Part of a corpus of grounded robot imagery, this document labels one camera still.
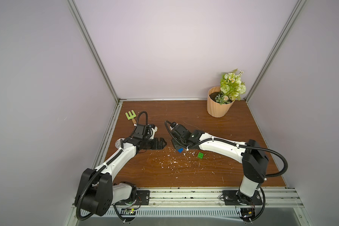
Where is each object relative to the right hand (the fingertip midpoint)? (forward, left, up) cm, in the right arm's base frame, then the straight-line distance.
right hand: (174, 139), depth 84 cm
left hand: (-2, +8, -2) cm, 8 cm away
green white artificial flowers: (+30, -37, +15) cm, 50 cm away
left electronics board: (-36, +24, -12) cm, 45 cm away
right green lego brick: (-6, -16, -10) cm, 20 cm away
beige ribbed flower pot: (+26, -28, 0) cm, 38 cm away
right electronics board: (-35, -38, -12) cm, 53 cm away
